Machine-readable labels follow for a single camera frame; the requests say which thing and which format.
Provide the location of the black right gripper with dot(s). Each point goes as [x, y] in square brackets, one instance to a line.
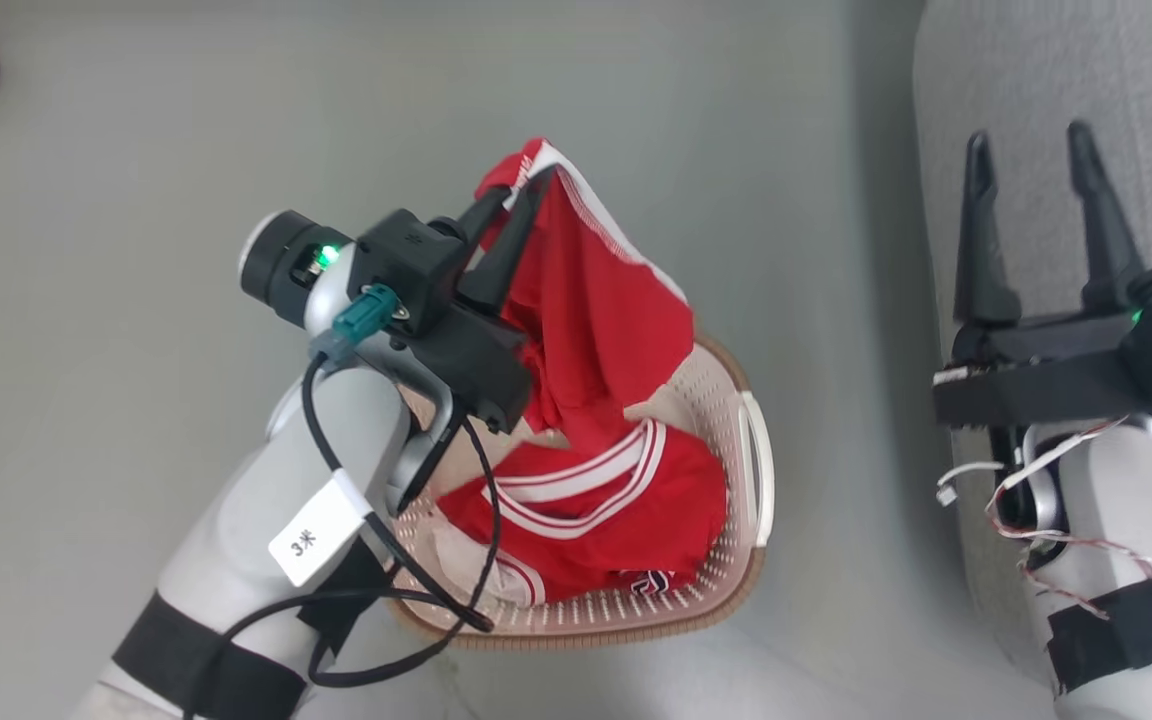
[1036, 375]

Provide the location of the grey fabric sofa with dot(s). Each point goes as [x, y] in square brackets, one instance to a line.
[1056, 60]

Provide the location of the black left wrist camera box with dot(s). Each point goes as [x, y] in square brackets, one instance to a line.
[406, 260]

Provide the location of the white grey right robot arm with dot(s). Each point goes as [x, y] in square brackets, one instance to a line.
[1126, 520]

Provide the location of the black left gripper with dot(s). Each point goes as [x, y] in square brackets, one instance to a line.
[481, 370]

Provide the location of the red jersey with white trim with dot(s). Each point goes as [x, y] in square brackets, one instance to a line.
[666, 500]

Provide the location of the beige perforated laundry basket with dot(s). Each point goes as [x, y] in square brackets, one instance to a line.
[726, 420]

